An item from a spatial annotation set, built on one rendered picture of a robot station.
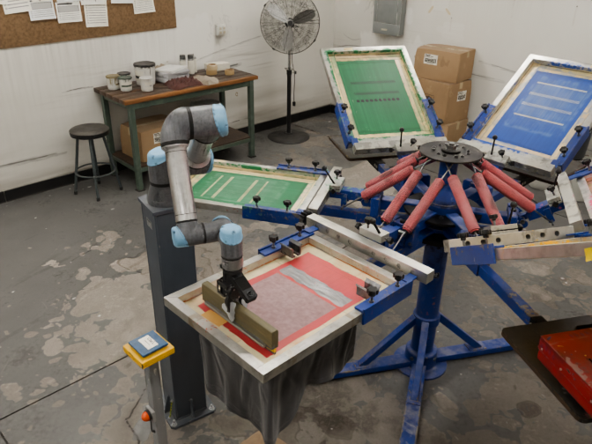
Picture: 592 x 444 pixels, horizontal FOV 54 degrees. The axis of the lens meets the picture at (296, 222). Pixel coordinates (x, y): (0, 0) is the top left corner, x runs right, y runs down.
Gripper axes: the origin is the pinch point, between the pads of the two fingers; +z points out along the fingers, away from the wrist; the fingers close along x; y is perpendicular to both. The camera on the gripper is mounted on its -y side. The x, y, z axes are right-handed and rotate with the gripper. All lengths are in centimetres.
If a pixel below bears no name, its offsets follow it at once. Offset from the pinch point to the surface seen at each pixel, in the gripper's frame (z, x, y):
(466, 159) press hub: -32, -128, -11
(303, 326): 4.9, -17.9, -15.5
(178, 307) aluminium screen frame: 0.7, 12.1, 20.6
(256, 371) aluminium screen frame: 2.5, 12.4, -24.8
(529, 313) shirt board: 8, -92, -67
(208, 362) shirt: 30.3, 2.3, 18.1
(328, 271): 4, -52, 4
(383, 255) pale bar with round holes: -4, -69, -11
